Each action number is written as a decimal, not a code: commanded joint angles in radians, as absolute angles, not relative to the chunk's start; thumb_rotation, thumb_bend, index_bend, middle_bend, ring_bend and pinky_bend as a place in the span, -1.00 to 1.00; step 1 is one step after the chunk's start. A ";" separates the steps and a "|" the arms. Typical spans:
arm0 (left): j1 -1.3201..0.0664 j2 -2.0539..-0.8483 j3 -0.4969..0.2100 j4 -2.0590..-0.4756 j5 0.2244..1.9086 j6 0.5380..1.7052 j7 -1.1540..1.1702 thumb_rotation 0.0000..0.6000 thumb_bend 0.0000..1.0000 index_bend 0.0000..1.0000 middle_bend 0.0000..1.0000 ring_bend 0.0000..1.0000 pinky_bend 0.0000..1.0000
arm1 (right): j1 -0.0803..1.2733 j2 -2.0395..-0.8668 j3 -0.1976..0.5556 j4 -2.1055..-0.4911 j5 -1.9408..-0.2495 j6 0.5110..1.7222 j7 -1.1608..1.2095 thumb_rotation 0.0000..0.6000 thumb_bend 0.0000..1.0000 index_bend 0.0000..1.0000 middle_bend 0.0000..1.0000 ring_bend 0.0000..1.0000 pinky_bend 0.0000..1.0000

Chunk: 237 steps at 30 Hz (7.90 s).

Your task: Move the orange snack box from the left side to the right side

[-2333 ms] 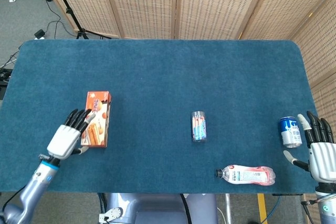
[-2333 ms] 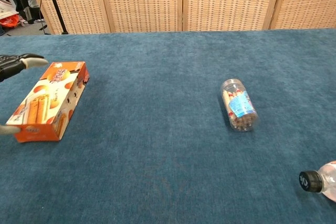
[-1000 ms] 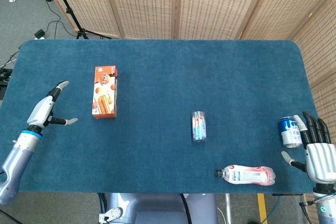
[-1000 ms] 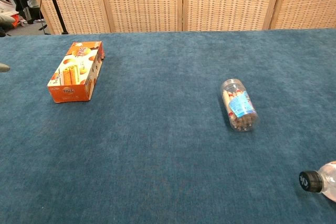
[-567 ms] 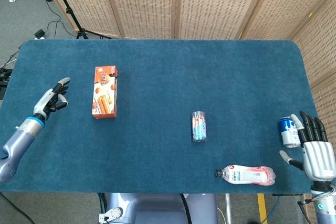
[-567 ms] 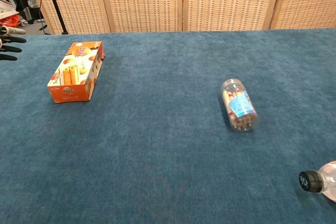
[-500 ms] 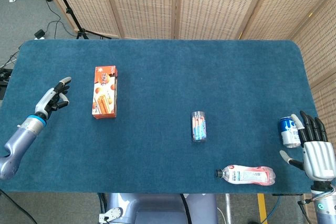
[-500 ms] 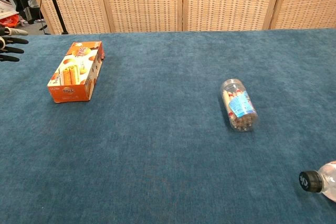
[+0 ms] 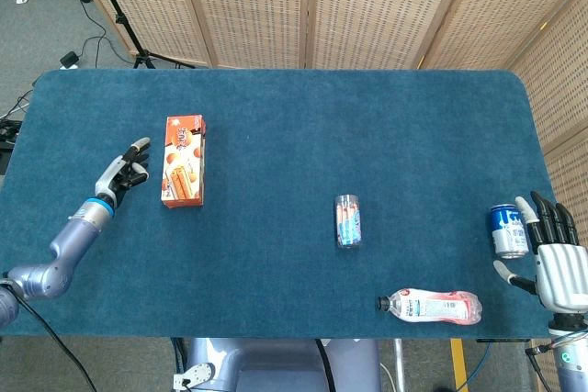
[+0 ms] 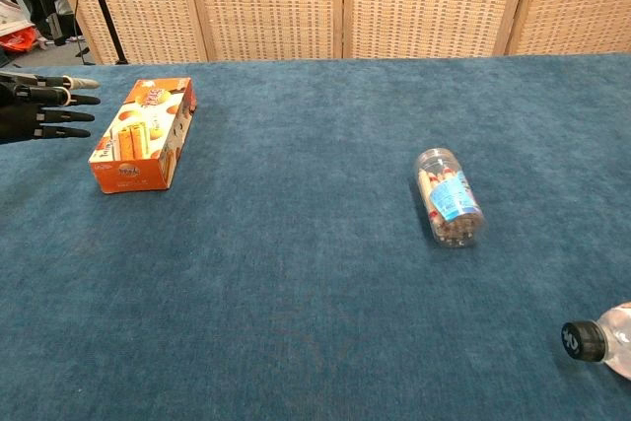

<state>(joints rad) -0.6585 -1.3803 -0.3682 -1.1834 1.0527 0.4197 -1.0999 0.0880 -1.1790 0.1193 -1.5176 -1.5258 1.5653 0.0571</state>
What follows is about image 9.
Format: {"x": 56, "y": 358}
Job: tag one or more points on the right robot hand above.
{"x": 560, "y": 272}

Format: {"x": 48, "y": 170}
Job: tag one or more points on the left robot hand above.
{"x": 112, "y": 176}

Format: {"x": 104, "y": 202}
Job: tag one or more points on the orange snack box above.
{"x": 181, "y": 167}

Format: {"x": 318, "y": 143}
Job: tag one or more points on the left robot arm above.
{"x": 73, "y": 236}

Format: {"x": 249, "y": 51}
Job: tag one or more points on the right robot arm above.
{"x": 572, "y": 364}

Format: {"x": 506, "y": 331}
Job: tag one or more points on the blue white drink can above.
{"x": 507, "y": 236}

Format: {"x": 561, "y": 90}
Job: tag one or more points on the black power strip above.
{"x": 9, "y": 132}

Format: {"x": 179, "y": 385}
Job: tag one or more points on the black power adapter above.
{"x": 69, "y": 59}

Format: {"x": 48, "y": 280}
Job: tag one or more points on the clear bottle with black cap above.
{"x": 432, "y": 307}

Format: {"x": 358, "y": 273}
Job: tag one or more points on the black tripod stand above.
{"x": 120, "y": 20}

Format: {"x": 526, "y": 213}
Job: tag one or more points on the blue table cloth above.
{"x": 275, "y": 158}

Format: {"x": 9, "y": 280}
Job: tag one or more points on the metal table leg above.
{"x": 399, "y": 364}

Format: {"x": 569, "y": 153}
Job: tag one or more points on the clear plastic snack jar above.
{"x": 348, "y": 222}

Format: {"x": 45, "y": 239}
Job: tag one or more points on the grey robot torso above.
{"x": 275, "y": 364}

